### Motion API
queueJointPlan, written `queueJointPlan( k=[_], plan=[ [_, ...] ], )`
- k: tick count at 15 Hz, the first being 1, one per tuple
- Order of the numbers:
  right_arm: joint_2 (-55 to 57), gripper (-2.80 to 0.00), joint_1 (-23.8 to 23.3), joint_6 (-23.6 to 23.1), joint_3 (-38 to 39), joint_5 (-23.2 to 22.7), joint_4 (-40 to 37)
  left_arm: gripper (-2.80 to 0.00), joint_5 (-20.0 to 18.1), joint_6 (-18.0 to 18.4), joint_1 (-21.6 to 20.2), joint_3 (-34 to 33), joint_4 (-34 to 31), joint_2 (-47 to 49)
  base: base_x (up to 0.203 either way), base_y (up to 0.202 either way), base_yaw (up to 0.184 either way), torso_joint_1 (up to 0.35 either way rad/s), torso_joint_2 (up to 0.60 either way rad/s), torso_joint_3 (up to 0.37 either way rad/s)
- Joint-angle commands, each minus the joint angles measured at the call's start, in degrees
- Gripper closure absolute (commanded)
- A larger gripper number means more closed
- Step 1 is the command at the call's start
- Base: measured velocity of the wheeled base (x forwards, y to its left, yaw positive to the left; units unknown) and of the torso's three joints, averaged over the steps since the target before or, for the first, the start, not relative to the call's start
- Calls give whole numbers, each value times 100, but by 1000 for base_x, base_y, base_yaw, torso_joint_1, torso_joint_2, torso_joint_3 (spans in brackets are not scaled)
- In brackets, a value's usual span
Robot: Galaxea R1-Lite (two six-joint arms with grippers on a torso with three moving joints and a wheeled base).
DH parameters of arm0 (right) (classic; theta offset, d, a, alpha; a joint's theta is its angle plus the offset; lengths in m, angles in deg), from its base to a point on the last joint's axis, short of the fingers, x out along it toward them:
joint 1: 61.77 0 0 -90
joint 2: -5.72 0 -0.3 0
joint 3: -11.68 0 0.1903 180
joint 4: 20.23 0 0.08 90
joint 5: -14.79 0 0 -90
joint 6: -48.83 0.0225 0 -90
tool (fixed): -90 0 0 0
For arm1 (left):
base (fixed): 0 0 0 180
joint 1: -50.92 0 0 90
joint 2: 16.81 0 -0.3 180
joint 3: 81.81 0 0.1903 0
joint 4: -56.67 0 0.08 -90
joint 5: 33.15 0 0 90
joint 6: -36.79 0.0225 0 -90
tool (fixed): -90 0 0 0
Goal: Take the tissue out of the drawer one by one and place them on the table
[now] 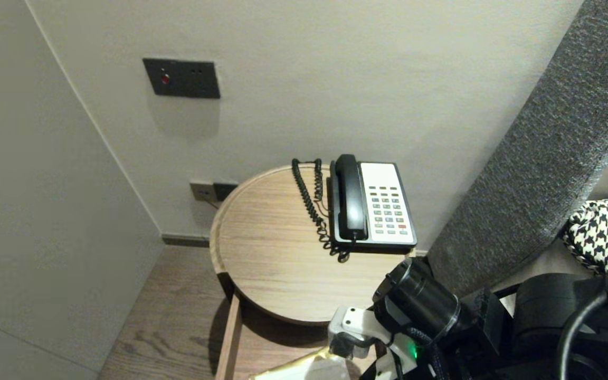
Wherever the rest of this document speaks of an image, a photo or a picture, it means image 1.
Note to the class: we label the gold tissue box white tissue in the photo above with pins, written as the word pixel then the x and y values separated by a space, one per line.
pixel 304 369

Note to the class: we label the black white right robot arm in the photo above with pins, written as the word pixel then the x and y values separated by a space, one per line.
pixel 420 301

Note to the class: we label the black telephone handset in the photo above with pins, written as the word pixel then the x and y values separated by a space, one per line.
pixel 350 200

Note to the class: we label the round wooden side table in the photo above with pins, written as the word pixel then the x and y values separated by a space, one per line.
pixel 283 253

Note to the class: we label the white and black telephone base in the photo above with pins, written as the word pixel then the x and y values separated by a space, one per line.
pixel 383 211

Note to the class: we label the grey fabric headboard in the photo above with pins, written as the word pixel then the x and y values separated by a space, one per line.
pixel 547 158

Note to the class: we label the black wall socket plate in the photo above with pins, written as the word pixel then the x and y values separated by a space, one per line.
pixel 225 191

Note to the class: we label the grey wall socket plate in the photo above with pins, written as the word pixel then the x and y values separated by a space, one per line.
pixel 201 191

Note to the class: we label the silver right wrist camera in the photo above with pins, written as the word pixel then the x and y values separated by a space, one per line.
pixel 357 319

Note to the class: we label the dark wall switch panel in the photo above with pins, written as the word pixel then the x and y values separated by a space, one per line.
pixel 182 79

